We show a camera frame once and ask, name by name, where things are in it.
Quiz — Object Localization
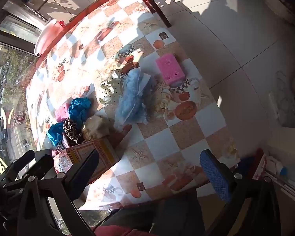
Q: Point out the large pink sponge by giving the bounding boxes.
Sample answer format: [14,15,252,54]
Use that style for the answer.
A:
[156,54,186,84]

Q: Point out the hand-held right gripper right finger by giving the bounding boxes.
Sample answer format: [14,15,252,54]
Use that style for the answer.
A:
[200,149,282,236]

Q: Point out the white foam box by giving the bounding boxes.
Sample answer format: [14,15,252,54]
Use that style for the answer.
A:
[267,126,295,179]

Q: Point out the white polka dot cloth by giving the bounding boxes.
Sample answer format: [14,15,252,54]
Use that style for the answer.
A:
[97,70,128,105]

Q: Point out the white power strip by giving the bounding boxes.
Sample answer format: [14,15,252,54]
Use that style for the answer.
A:
[269,92,280,119]

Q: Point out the person's dark pants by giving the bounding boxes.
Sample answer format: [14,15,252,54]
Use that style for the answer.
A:
[96,189,206,236]

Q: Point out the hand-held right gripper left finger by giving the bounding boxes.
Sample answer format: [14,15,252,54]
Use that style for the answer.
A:
[17,149,100,236]

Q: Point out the patterned checkered tablecloth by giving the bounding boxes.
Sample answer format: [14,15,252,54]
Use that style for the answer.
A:
[26,0,241,210]

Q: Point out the small pink sponge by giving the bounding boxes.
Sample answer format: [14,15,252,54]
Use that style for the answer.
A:
[55,103,71,123]

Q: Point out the blue satin cloth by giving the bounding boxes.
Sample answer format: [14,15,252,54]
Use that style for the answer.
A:
[46,123,65,146]
[68,97,93,126]

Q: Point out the beige soft cloth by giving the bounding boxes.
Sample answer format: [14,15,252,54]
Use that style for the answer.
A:
[81,115,112,140]

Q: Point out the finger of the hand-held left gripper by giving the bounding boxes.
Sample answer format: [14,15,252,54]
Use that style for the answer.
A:
[2,154,55,194]
[4,150,36,175]

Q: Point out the light blue fluffy cloth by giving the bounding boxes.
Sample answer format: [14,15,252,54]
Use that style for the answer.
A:
[114,67,158,129]

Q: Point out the pink round plate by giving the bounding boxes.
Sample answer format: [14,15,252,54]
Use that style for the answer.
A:
[34,18,65,56]

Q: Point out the white bottle blue cap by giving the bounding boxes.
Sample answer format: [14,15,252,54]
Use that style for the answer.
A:
[270,159,289,176]

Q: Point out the red patterned cardboard box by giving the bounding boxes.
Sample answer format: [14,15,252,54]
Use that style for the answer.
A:
[53,138,121,185]

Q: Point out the red-brown wooden chair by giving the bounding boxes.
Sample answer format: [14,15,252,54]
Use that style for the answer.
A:
[128,0,173,28]

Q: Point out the leopard print scrunchie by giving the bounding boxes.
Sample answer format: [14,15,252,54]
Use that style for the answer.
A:
[63,118,84,145]

